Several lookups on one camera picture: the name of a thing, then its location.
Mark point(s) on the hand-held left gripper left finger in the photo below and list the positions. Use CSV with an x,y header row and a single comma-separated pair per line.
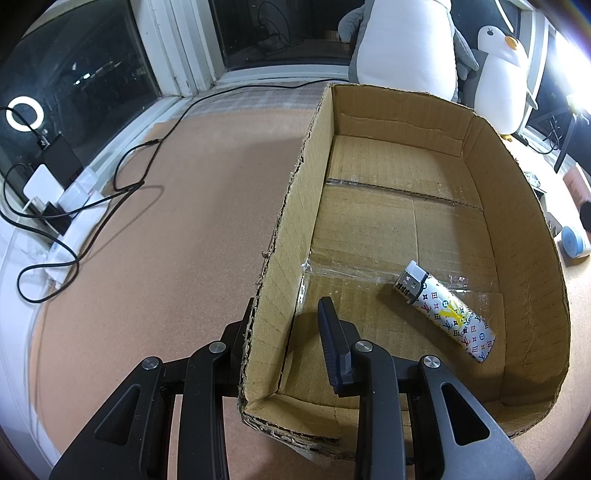
x,y
233,337

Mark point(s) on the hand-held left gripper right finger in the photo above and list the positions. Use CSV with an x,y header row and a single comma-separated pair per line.
x,y
330,341

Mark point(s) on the white patterned lighter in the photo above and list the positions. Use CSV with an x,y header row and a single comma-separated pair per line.
x,y
448,314

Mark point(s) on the cardboard box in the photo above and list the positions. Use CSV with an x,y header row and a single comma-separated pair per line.
x,y
392,221

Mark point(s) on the white power strip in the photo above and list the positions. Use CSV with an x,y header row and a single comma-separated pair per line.
x,y
78,198

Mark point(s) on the white charger block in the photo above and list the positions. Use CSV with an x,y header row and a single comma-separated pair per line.
x,y
44,184

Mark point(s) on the black power adapter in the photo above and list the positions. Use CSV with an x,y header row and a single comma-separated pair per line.
x,y
60,157

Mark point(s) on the blue round case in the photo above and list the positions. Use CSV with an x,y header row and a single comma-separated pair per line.
x,y
577,242

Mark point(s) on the large penguin plush toy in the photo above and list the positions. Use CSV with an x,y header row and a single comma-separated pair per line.
x,y
406,46

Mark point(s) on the small penguin plush toy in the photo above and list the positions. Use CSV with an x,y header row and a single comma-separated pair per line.
x,y
498,83

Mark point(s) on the white window frame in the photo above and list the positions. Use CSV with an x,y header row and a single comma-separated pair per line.
x,y
184,46

